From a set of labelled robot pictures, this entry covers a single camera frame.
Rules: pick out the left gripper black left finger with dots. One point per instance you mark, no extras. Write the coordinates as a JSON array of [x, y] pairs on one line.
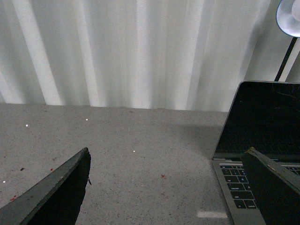
[[56, 199]]

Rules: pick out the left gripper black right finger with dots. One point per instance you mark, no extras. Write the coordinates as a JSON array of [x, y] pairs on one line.
[[275, 188]]

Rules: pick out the silver laptop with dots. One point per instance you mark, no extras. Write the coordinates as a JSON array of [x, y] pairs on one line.
[[264, 116]]

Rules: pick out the white pleated curtain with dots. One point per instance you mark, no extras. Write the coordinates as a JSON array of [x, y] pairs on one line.
[[172, 54]]

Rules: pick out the blue desk lamp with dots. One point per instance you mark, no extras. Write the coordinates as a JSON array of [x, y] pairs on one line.
[[288, 20]]

